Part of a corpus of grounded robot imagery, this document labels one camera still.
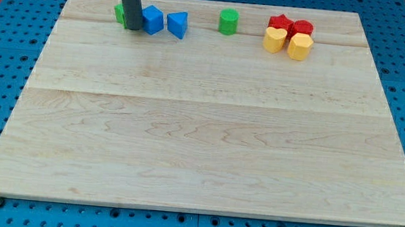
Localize blue cube block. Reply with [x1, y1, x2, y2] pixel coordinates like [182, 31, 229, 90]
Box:
[142, 5, 164, 35]

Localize blue triangular prism block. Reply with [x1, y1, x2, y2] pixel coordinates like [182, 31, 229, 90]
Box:
[166, 11, 188, 40]

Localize light wooden board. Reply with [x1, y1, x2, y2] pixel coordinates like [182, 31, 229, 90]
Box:
[0, 0, 405, 227]

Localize yellow hexagon block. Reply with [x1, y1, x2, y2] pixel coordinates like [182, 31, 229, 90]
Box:
[286, 33, 314, 61]

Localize grey cylindrical robot arm stick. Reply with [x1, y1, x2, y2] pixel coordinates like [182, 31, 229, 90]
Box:
[121, 0, 143, 31]

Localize yellow heart block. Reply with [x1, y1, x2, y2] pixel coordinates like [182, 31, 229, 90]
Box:
[262, 26, 288, 53]

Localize red cylinder block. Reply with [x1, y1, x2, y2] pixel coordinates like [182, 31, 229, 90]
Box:
[290, 20, 313, 37]

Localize green cylinder block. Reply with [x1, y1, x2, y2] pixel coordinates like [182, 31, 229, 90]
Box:
[218, 8, 239, 36]

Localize green block behind stick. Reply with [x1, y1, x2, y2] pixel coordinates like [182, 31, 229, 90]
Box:
[114, 4, 126, 28]

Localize red star block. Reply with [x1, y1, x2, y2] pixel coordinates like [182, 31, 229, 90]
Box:
[267, 14, 294, 35]

